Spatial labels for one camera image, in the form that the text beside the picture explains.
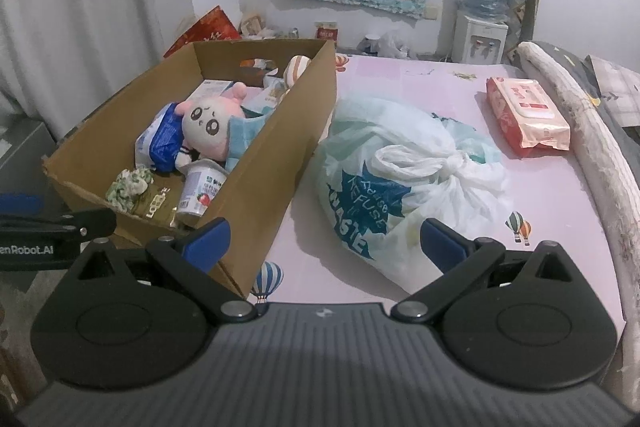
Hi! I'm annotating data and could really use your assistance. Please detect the white curtain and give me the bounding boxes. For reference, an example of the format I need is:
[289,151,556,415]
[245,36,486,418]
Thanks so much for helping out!
[0,0,193,128]

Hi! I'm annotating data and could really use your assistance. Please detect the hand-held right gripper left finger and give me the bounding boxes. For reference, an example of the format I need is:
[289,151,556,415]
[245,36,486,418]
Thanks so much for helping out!
[77,217,258,323]

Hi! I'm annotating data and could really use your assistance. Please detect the pale snack packets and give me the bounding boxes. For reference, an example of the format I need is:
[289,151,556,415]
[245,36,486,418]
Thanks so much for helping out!
[239,14,275,38]

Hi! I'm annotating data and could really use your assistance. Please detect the green white scrunchie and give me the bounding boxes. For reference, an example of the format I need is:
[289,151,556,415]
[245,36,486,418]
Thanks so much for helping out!
[105,166,153,210]

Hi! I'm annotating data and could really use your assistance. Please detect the white plastic bag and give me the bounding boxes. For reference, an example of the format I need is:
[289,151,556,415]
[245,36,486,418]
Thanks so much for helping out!
[312,92,511,295]

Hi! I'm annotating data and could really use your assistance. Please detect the orange striped plush ball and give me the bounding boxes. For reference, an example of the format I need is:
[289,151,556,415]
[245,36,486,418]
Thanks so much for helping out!
[284,54,312,84]

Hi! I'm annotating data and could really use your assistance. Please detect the brown cardboard box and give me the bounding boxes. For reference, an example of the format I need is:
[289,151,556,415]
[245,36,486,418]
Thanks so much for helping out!
[42,38,338,300]

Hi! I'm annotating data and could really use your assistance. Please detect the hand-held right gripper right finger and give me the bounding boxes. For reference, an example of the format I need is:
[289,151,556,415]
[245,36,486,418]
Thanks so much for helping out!
[392,217,576,323]

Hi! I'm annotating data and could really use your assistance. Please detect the grey storage box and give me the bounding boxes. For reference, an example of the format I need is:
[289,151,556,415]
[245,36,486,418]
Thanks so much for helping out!
[0,114,57,200]

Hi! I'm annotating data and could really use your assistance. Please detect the light blue checked towel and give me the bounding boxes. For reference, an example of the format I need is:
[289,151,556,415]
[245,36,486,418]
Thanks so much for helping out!
[225,114,268,168]

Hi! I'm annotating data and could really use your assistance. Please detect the white water dispenser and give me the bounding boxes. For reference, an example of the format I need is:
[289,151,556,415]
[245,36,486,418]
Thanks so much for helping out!
[452,12,510,65]

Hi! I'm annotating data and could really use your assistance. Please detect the pink wet wipes pack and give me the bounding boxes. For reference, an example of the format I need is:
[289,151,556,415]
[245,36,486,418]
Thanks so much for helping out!
[486,77,571,158]

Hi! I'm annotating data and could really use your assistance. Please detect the white yogurt cup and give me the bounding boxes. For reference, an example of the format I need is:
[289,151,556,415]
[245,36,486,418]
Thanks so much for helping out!
[177,158,228,215]

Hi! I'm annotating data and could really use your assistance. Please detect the red snack bag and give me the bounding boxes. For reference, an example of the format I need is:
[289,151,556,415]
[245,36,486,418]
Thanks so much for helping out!
[164,6,242,58]

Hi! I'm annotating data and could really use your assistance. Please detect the clear plastic bag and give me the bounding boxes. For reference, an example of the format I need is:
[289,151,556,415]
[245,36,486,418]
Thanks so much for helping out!
[377,32,413,58]

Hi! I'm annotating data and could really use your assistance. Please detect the blue white cardboard carton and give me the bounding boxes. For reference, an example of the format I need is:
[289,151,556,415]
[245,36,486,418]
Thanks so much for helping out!
[189,78,236,101]

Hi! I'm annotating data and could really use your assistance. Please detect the blue white soft pack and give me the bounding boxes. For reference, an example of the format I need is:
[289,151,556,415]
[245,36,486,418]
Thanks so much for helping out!
[135,103,188,172]

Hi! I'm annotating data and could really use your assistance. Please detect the rolled white blanket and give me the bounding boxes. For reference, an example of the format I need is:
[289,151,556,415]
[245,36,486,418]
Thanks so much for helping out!
[515,41,640,323]

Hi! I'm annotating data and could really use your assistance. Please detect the pink plush doll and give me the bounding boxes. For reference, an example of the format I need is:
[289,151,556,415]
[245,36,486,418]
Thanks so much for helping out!
[172,82,251,168]

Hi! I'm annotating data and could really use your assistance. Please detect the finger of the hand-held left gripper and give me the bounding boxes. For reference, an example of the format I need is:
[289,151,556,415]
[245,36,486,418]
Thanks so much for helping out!
[0,193,117,240]

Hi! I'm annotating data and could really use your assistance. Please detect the white printed packet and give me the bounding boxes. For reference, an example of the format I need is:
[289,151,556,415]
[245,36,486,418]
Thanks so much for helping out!
[250,74,291,115]

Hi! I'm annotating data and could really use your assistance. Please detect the small red box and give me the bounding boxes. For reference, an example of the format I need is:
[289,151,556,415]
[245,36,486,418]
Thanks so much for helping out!
[315,22,339,50]

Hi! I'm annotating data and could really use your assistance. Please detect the gold tissue pack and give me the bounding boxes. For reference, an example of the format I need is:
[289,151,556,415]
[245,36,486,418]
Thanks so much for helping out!
[145,186,193,228]

